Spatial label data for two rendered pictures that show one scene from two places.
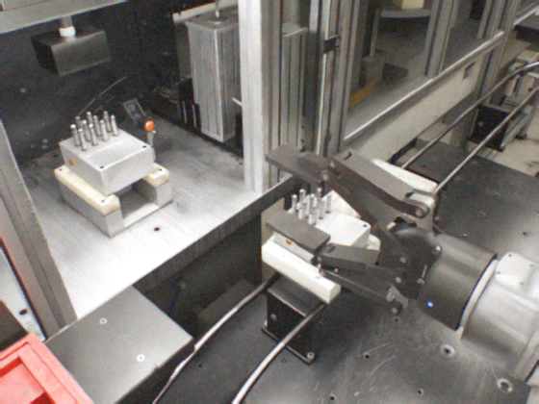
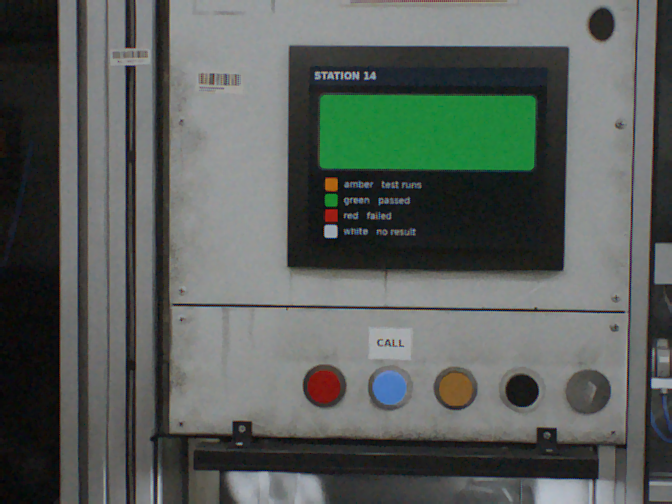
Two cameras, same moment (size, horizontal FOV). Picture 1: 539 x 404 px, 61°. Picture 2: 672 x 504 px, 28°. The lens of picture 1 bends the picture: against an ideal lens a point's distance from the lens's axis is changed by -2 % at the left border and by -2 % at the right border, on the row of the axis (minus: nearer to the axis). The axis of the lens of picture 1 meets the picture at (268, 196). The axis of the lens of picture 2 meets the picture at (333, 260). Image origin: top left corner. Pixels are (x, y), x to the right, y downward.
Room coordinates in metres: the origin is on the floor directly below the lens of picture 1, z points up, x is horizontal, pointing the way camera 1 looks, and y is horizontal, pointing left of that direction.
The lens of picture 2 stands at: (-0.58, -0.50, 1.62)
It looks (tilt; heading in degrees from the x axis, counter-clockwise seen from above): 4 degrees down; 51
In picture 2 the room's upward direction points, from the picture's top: 1 degrees clockwise
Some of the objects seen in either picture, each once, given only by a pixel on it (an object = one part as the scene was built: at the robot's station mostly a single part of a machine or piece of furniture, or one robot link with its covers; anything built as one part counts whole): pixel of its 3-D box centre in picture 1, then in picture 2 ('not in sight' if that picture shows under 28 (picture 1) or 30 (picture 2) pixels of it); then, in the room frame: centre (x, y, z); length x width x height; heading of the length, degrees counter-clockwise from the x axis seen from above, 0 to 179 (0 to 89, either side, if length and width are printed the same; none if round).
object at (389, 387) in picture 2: not in sight; (389, 386); (0.21, 0.41, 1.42); 0.03 x 0.02 x 0.03; 138
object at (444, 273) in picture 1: (429, 267); not in sight; (0.29, -0.14, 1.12); 0.09 x 0.07 x 0.08; 48
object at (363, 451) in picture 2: not in sight; (394, 448); (0.20, 0.39, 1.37); 0.36 x 0.04 x 0.04; 138
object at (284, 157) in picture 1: (300, 164); not in sight; (0.39, -0.03, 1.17); 0.07 x 0.03 x 0.01; 48
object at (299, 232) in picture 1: (297, 230); not in sight; (0.39, -0.03, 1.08); 0.07 x 0.03 x 0.01; 48
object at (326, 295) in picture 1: (354, 229); not in sight; (0.66, -0.16, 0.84); 0.36 x 0.14 x 0.10; 138
